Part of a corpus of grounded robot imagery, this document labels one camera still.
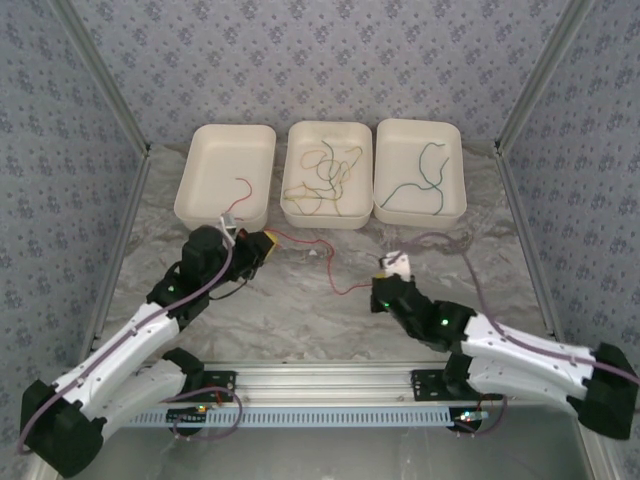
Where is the cream plastic tray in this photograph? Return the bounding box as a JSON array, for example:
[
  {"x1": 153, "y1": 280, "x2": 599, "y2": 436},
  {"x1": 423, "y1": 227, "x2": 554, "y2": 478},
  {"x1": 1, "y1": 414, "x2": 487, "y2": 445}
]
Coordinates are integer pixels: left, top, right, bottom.
[
  {"x1": 373, "y1": 117, "x2": 469, "y2": 227},
  {"x1": 279, "y1": 119, "x2": 374, "y2": 231},
  {"x1": 173, "y1": 123, "x2": 277, "y2": 234}
]

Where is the small black adapter board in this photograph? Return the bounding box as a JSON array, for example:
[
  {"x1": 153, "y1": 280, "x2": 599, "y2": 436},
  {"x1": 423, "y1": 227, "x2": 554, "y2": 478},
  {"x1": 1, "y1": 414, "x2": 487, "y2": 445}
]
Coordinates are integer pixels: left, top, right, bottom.
[
  {"x1": 167, "y1": 405, "x2": 211, "y2": 425},
  {"x1": 452, "y1": 407, "x2": 490, "y2": 432}
]

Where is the grey metal lower panel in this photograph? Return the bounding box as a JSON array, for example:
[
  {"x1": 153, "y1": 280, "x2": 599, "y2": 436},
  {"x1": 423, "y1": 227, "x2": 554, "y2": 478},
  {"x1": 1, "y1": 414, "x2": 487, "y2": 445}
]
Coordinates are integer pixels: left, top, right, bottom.
[{"x1": 54, "y1": 427, "x2": 594, "y2": 480}]

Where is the aluminium table side rail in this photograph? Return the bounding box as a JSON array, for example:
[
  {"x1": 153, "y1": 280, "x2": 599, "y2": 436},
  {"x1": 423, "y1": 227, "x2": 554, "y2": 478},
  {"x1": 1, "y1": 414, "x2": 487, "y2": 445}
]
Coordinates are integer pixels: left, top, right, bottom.
[
  {"x1": 494, "y1": 147, "x2": 624, "y2": 480},
  {"x1": 24, "y1": 147, "x2": 153, "y2": 480}
]

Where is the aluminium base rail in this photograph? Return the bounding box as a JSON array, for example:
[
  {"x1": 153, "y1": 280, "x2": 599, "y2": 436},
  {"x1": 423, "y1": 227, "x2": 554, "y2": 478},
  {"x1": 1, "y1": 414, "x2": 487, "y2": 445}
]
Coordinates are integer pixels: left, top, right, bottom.
[{"x1": 124, "y1": 362, "x2": 576, "y2": 401}]

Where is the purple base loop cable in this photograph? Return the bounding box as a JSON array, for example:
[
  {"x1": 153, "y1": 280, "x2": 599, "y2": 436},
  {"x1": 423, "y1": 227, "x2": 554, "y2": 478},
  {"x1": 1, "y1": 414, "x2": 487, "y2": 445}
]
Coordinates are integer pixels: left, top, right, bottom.
[
  {"x1": 162, "y1": 387, "x2": 245, "y2": 444},
  {"x1": 455, "y1": 394, "x2": 507, "y2": 439}
]

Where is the blue-grey slotted cable duct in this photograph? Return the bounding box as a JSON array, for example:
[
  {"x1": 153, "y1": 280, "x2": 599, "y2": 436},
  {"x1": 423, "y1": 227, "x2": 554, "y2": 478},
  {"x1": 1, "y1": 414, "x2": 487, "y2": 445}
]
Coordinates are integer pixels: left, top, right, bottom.
[{"x1": 122, "y1": 409, "x2": 494, "y2": 429}]

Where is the aluminium upright frame post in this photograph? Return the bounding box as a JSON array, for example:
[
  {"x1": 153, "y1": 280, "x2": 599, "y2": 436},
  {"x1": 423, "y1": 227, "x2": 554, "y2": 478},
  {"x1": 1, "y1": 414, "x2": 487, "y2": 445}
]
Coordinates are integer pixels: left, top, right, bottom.
[
  {"x1": 49, "y1": 0, "x2": 153, "y2": 157},
  {"x1": 494, "y1": 0, "x2": 597, "y2": 156}
]

